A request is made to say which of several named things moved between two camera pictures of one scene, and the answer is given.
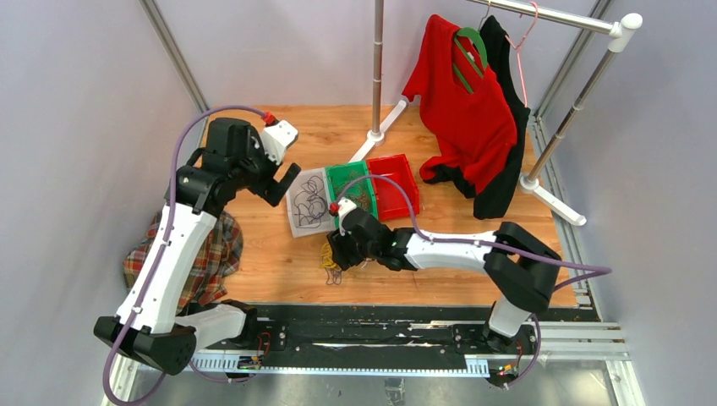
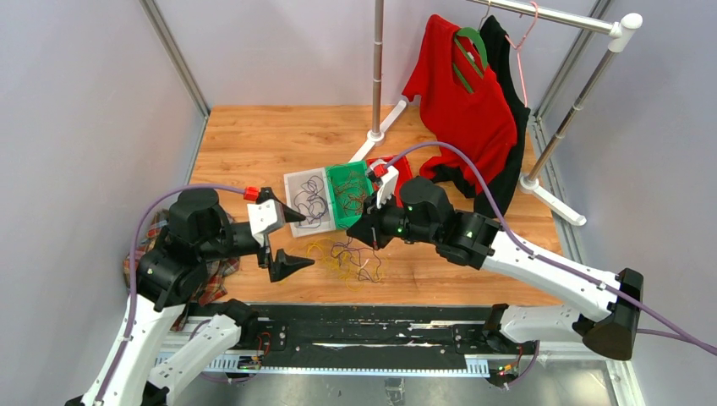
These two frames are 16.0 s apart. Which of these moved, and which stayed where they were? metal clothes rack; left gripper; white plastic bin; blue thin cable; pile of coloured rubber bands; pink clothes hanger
Moved: left gripper; pile of coloured rubber bands
Stayed: white plastic bin; blue thin cable; metal clothes rack; pink clothes hanger
